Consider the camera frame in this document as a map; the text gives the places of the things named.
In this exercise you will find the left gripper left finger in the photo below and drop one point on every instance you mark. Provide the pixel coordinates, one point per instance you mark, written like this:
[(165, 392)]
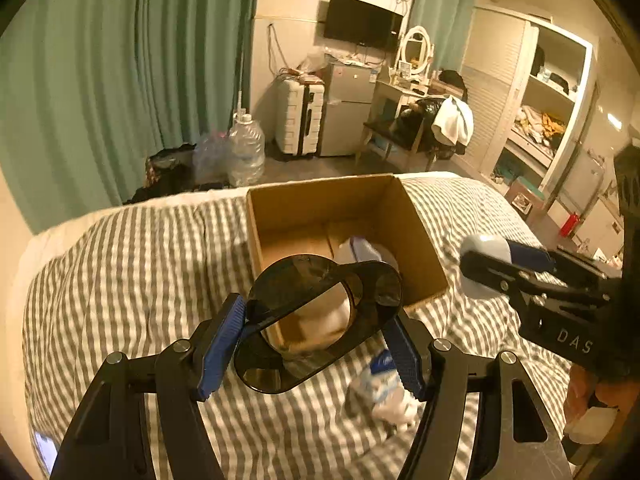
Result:
[(110, 434)]

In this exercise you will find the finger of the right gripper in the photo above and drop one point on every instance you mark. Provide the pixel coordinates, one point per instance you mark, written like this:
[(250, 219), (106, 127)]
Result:
[(505, 279), (535, 255)]

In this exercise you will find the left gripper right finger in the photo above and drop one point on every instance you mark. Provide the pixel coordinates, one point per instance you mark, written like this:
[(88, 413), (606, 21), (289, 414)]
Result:
[(490, 403)]

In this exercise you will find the white plastic cartoon figure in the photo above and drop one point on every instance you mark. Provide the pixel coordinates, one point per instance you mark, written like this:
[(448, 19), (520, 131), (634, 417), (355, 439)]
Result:
[(478, 255)]

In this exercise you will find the blue Vinda tissue pack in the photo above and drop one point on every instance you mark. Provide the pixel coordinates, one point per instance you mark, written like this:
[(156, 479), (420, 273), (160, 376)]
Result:
[(378, 394)]

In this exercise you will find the black sunglasses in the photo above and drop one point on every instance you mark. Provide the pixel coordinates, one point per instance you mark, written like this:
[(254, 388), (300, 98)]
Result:
[(304, 312)]

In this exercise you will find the red bottle on floor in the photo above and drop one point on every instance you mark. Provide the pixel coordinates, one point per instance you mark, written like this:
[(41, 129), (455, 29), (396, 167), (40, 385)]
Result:
[(569, 225)]

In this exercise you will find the grey checkered bed duvet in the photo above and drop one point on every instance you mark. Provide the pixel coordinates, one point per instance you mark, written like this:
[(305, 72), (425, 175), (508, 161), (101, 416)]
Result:
[(140, 278)]

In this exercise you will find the white towel on chair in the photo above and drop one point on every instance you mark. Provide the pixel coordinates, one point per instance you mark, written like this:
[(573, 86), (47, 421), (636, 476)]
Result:
[(454, 123)]

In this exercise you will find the wooden chair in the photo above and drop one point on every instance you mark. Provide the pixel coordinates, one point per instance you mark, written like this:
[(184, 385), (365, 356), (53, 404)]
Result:
[(411, 131)]

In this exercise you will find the brown cardboard box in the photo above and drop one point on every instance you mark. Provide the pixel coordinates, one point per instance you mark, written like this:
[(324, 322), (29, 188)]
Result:
[(347, 220)]

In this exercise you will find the white open wardrobe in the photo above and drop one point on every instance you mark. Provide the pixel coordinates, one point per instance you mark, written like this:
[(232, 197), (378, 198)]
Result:
[(529, 84)]

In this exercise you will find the wooden dressing table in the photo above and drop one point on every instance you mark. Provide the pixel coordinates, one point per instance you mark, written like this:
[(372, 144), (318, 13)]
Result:
[(389, 100)]

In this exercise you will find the silver mini fridge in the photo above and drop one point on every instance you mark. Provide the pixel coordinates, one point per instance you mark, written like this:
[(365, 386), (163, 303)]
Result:
[(348, 94)]

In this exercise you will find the white oval vanity mirror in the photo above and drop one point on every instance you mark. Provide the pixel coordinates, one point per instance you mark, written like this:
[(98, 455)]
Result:
[(415, 54)]

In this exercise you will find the white hard suitcase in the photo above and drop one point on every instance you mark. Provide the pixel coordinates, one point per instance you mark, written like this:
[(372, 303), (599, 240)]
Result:
[(299, 114)]

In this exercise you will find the black bags on floor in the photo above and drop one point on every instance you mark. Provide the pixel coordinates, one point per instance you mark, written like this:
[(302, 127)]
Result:
[(171, 172)]

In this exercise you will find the large clear water jug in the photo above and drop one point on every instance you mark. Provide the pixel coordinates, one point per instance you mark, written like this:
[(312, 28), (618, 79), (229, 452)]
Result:
[(247, 152)]

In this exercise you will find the green curtain by mirror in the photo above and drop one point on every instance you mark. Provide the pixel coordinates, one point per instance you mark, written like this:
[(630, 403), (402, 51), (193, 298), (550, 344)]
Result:
[(447, 22)]

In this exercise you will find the green window curtain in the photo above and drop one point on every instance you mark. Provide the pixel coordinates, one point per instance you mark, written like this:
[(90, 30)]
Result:
[(92, 88)]

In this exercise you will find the black wall television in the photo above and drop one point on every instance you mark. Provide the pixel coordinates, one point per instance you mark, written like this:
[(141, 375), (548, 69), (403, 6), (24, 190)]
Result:
[(362, 23)]

